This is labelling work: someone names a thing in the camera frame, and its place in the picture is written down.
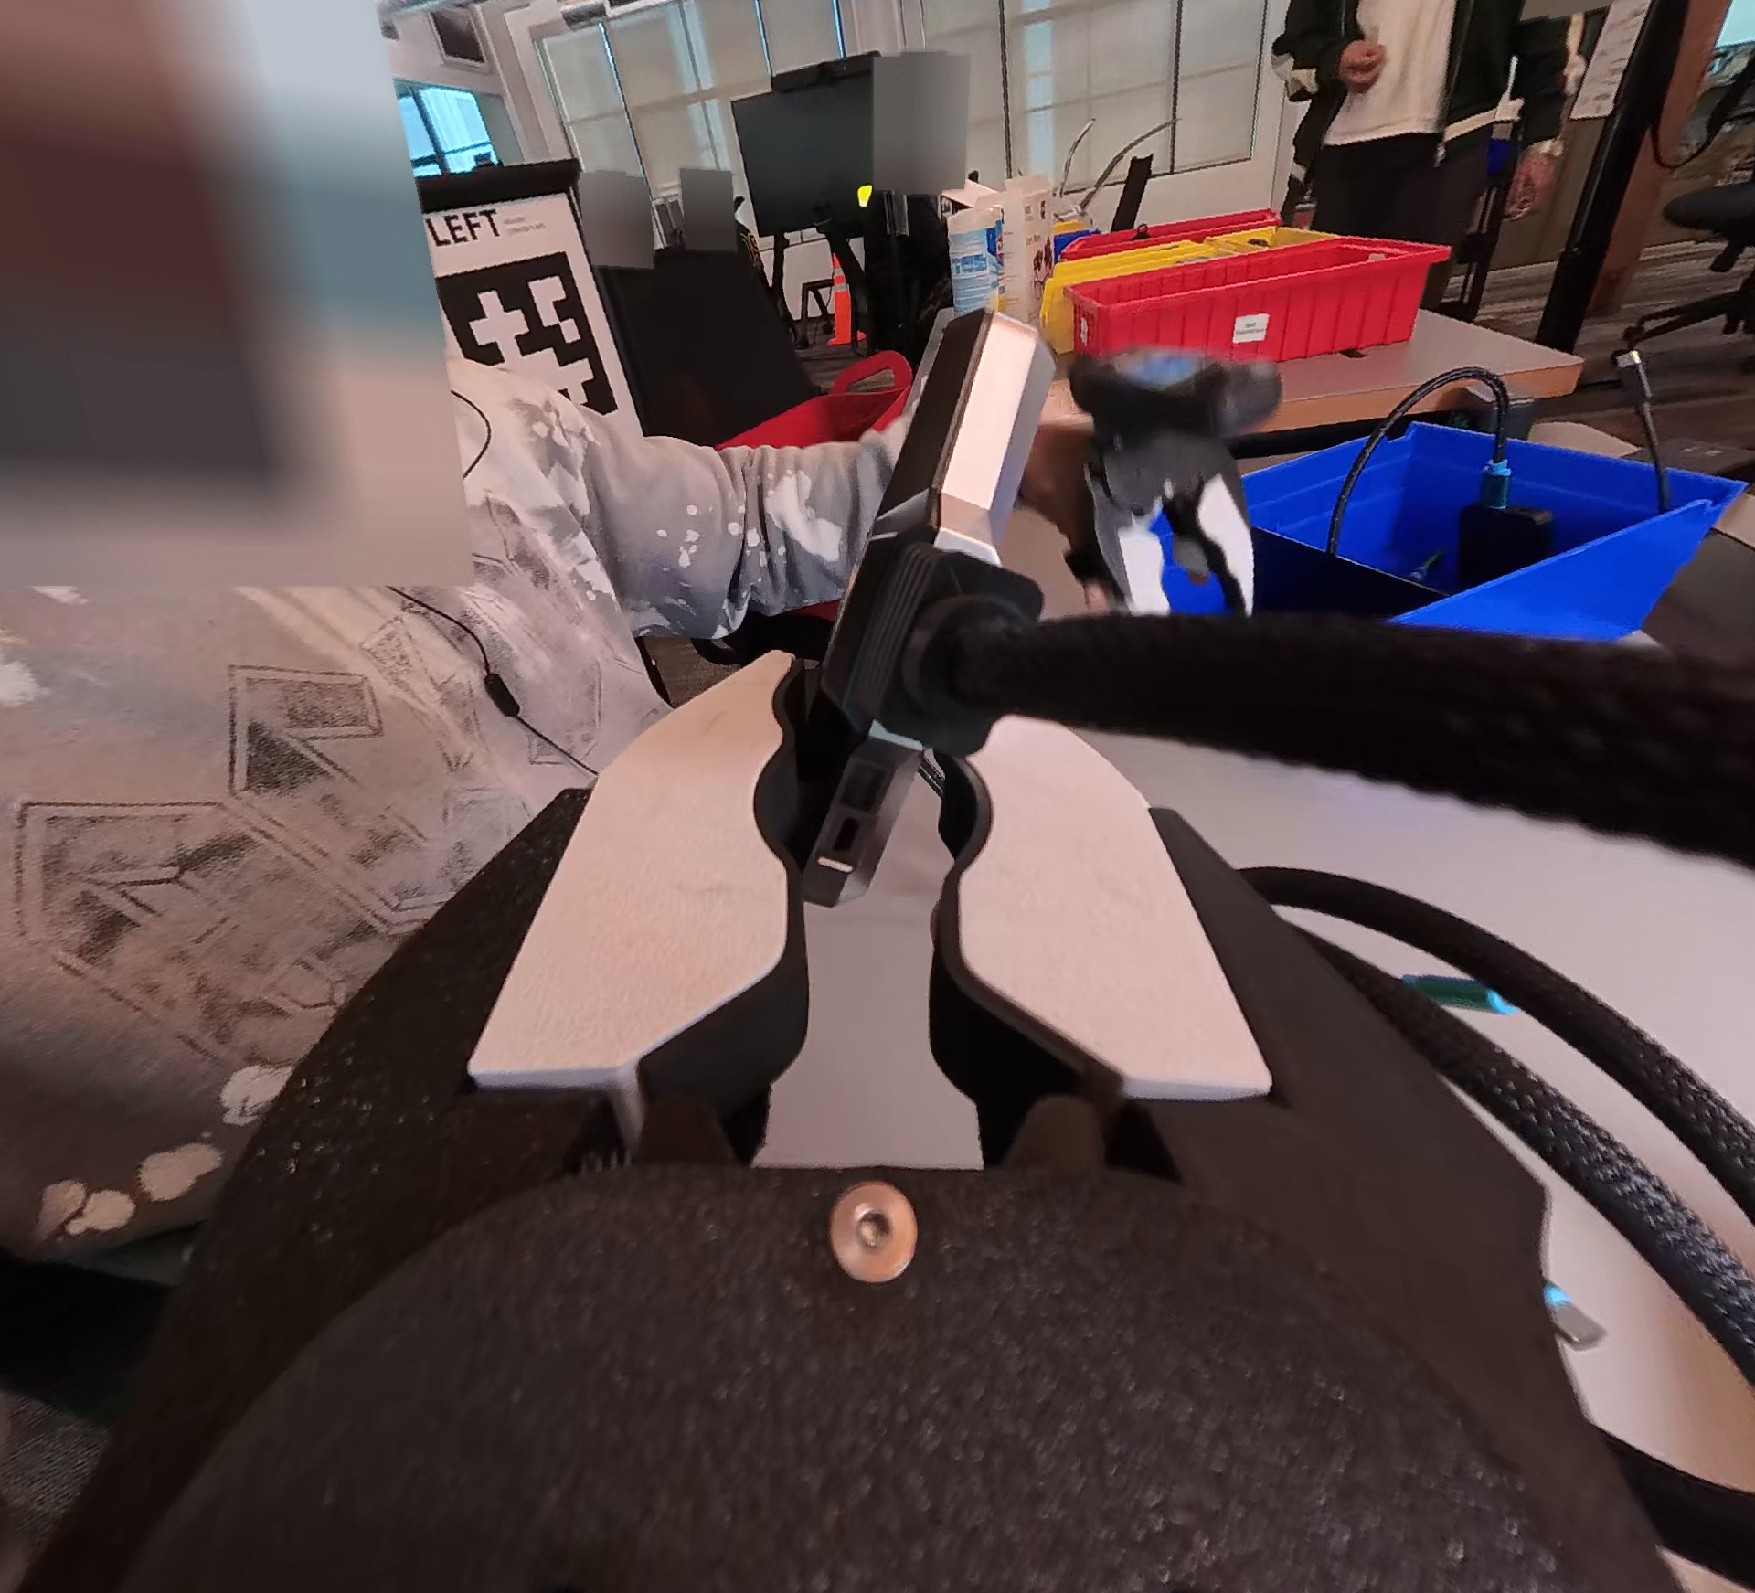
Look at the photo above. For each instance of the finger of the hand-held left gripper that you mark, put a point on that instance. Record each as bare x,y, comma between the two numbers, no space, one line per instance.
1136,557
1228,539

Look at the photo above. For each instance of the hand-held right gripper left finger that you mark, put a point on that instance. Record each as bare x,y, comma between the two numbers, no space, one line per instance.
656,917

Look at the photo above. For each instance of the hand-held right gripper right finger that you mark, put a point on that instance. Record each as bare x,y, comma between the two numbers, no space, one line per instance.
1097,948

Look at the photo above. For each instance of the silver black docking hub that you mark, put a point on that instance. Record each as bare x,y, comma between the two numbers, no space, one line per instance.
986,441

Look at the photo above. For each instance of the small black adapter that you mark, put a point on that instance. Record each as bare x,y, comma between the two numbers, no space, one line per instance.
1500,542

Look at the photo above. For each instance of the blue plastic bin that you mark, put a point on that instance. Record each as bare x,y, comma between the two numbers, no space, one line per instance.
1577,563

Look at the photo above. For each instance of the person's left forearm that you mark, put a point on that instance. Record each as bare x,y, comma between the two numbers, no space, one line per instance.
688,525

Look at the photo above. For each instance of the black bin divider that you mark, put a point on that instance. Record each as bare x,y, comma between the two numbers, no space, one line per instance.
1318,579

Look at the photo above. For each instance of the long yellow bin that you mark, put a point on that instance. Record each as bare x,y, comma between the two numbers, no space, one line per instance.
1058,303

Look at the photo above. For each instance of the long red ribbed bin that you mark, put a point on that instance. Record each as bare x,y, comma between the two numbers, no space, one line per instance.
1306,303
1168,227

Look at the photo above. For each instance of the white printed carton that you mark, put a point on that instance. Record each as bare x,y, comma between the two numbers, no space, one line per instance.
1030,232

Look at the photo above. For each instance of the white wipes canister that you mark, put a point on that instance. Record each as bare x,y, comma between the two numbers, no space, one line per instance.
973,262

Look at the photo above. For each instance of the orange traffic cone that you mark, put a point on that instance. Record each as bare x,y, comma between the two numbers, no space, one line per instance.
841,303

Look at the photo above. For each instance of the black television screen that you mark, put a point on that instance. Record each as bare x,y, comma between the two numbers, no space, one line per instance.
799,146

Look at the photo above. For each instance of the black standing desk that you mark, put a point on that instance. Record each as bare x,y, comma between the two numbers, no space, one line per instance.
1601,248

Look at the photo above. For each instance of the black panel board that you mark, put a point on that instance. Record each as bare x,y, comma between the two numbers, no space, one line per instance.
698,347

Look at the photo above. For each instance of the black office chair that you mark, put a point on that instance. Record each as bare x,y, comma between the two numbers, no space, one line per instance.
1714,212

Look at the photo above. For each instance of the framed tag poster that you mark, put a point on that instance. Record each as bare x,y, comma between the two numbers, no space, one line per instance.
532,317

